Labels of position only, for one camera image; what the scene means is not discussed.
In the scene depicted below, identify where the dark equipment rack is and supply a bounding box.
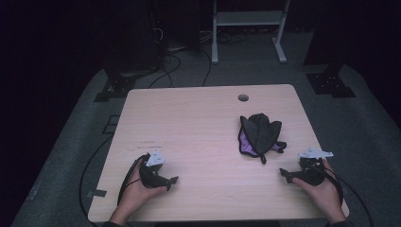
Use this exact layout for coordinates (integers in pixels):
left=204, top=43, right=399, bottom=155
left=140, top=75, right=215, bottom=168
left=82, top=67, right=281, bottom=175
left=102, top=0, right=169, bottom=79

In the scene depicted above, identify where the black floor tape rectangle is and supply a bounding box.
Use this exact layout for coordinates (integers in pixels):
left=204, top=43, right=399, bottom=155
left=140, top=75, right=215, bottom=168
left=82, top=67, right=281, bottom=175
left=101, top=114, right=121, bottom=135

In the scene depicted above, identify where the black floor cable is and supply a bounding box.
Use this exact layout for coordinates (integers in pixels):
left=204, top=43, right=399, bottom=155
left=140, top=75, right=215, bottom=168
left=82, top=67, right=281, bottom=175
left=200, top=49, right=213, bottom=88
left=148, top=53, right=183, bottom=90

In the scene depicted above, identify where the person's right hand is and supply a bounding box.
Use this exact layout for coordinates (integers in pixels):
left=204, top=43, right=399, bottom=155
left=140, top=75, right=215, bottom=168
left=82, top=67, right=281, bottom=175
left=290, top=158, right=345, bottom=222

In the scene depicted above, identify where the person's left hand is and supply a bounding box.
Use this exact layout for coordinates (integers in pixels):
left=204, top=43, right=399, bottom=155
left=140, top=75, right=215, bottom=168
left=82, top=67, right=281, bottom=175
left=117, top=163, right=168, bottom=219

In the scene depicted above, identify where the black stand base plate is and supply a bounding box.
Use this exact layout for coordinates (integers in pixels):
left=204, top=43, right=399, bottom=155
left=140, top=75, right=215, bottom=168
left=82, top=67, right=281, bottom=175
left=93, top=71, right=137, bottom=103
left=305, top=64, right=357, bottom=99

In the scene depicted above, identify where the white metal stand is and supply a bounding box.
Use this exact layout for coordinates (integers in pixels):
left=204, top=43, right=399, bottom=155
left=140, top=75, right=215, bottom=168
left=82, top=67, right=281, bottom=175
left=211, top=0, right=291, bottom=65

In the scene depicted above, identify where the black and purple towel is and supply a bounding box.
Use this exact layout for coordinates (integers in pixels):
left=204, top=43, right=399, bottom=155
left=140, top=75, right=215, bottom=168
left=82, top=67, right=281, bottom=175
left=237, top=113, right=288, bottom=166

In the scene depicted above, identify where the grey tape strip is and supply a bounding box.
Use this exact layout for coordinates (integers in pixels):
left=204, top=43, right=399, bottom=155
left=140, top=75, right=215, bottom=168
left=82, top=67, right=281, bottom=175
left=86, top=188, right=109, bottom=200

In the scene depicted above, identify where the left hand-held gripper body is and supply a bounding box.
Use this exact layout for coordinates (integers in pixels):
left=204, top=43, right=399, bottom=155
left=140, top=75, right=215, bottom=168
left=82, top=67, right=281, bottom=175
left=138, top=150, right=171, bottom=190

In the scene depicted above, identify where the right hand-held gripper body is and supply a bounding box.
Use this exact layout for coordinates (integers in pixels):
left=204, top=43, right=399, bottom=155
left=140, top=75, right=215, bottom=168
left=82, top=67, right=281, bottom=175
left=292, top=147, right=335, bottom=187

